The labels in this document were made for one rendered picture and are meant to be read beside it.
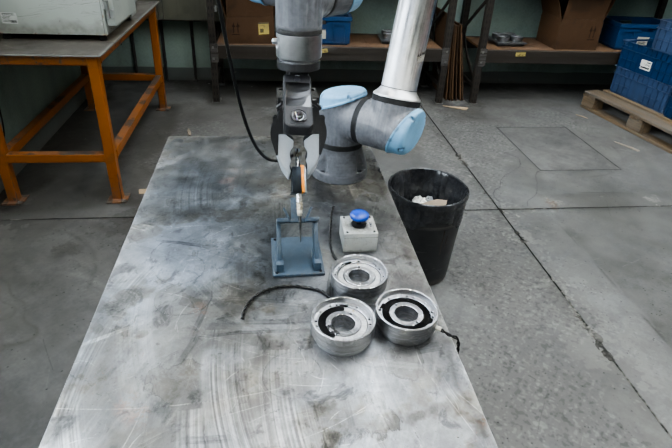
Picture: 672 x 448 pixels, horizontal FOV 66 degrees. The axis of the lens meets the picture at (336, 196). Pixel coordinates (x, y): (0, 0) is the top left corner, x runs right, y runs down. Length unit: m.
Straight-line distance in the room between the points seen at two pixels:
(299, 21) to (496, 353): 1.56
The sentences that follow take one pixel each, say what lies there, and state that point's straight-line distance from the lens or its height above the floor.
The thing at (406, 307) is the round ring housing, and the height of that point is 0.83.
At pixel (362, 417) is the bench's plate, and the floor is 0.80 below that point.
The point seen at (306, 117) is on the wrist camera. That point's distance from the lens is 0.81.
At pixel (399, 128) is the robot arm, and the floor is 0.99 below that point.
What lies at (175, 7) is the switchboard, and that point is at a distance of 4.56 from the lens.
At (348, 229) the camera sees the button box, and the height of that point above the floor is 0.85.
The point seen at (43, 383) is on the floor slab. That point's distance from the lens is 2.07.
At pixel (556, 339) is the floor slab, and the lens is 2.25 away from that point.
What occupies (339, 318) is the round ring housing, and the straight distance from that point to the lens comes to 0.89.
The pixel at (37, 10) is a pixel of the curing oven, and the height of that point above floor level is 0.92.
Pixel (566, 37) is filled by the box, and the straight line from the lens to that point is 4.92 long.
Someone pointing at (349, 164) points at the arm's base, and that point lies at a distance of 1.32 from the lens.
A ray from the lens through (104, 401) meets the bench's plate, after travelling 0.85.
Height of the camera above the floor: 1.42
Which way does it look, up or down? 29 degrees down
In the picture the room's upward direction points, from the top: 3 degrees clockwise
